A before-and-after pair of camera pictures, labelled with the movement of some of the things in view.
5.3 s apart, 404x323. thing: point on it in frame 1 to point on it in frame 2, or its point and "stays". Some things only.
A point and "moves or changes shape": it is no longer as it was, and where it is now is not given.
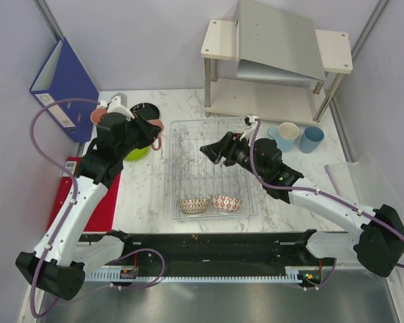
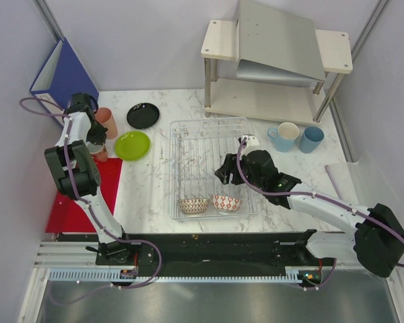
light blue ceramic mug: x=285 y=135 stays
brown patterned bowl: x=193 y=206 stays
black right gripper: x=225 y=148 to x=230 y=165
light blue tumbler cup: x=311 y=138 stays
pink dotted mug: x=161 y=126 moves or changes shape
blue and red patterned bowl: x=225 y=203 stays
